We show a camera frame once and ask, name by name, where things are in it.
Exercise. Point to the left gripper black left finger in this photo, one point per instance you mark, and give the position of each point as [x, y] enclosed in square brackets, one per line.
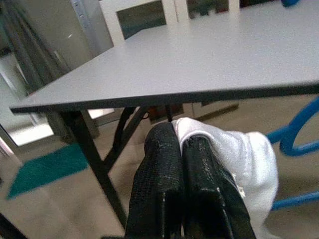
[157, 174]

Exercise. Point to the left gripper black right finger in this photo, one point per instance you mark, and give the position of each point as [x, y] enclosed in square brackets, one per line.
[207, 194]

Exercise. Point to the white t-shirt black print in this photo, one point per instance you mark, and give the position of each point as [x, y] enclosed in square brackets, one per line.
[249, 159]

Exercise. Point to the blue plastic hanger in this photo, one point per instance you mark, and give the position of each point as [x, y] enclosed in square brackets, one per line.
[291, 127]

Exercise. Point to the black table legs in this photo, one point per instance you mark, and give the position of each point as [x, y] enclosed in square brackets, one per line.
[99, 164]

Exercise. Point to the teal floor mat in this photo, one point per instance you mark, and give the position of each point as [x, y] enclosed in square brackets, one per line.
[49, 169]

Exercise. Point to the white glass-door cabinet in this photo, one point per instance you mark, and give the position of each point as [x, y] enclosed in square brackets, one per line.
[109, 25]

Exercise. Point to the dark grey curtain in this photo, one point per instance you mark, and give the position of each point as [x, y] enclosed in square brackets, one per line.
[27, 49]

